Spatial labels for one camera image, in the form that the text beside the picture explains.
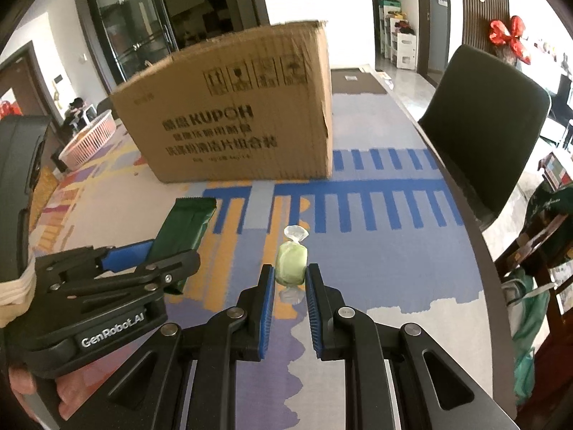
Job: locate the teal green bag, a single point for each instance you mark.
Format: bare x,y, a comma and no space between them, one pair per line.
521,322

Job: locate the red foil bow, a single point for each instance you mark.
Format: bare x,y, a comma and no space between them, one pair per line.
510,36

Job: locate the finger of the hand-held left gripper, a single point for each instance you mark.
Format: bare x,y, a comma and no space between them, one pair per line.
130,255
179,266

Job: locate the colourful printed table mat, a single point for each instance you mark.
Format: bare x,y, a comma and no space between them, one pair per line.
403,255

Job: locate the white shelf unit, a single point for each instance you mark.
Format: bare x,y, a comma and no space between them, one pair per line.
400,49

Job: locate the dark green cloth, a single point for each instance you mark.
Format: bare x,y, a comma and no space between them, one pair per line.
548,208

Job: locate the brown cardboard box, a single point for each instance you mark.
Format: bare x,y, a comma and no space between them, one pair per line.
232,112

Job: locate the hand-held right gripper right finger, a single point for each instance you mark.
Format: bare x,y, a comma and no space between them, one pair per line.
313,309

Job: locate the pale green candy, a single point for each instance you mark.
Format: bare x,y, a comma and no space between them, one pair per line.
291,264

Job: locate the grey mat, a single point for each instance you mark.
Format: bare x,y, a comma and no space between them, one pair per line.
358,81

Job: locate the brown wooden chair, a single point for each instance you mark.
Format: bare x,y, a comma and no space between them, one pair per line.
541,251

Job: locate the pink plastic basket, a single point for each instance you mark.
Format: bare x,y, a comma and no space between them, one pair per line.
87,143

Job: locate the yellow woven placemat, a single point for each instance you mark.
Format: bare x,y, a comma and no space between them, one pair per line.
44,197

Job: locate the red paper door decoration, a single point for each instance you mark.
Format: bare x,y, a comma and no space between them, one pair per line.
6,109

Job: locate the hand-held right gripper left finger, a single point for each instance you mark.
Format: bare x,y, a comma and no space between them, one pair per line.
268,309

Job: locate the black framed glass door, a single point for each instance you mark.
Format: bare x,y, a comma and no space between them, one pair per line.
130,18

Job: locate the person's left hand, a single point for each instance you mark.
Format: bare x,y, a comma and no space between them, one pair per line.
27,389

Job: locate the black dining chair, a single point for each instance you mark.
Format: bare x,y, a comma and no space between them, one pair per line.
483,121

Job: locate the dark green snack packet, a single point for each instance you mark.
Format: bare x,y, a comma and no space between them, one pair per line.
188,228

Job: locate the person's left forearm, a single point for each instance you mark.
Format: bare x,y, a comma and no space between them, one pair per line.
15,300

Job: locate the brown wooden door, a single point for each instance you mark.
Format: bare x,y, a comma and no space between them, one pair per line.
27,76

